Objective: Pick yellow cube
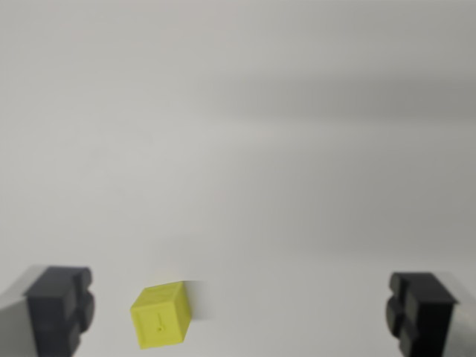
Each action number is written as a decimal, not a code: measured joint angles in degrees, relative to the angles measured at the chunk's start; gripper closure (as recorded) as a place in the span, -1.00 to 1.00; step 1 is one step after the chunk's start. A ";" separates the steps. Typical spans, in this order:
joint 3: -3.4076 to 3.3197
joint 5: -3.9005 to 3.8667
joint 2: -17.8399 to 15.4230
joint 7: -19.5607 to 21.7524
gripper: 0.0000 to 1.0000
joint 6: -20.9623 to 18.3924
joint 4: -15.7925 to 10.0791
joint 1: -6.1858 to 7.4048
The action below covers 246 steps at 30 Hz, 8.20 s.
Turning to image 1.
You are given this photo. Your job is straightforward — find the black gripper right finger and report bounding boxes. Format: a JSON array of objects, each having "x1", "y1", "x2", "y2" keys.
[{"x1": 385, "y1": 271, "x2": 476, "y2": 357}]

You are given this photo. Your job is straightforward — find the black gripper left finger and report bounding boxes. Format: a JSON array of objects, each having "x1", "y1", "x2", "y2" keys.
[{"x1": 0, "y1": 265, "x2": 96, "y2": 357}]

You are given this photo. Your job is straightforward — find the yellow cube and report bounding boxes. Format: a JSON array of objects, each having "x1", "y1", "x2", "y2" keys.
[{"x1": 129, "y1": 280, "x2": 193, "y2": 351}]

